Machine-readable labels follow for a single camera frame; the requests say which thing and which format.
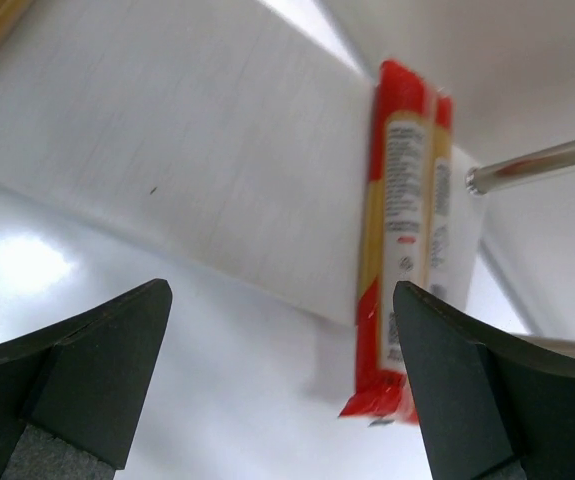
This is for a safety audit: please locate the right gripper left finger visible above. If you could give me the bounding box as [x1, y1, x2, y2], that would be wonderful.
[0, 279, 172, 479]

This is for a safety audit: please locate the white two-tier metal shelf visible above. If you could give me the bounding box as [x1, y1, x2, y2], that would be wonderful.
[0, 1, 575, 357]

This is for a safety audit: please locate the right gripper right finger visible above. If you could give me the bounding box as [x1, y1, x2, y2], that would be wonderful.
[393, 281, 575, 479]

